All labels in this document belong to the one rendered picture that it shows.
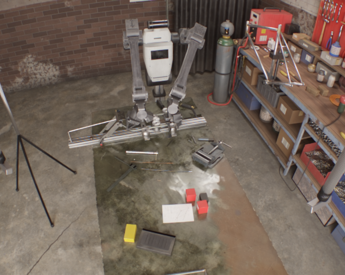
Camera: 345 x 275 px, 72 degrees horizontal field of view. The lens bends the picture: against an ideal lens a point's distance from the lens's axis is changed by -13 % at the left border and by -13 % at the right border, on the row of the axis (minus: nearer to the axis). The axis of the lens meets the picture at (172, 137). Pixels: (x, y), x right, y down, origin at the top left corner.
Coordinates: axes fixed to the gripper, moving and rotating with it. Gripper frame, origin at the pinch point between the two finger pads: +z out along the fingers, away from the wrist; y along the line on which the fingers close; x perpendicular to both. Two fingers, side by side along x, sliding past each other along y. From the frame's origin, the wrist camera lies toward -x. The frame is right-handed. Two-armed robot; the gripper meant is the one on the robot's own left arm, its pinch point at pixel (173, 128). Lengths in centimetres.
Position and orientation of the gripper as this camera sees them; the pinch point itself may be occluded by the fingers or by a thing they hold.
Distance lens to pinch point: 166.4
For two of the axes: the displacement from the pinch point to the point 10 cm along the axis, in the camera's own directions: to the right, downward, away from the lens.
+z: 0.4, 8.6, 5.1
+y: 9.7, -1.6, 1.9
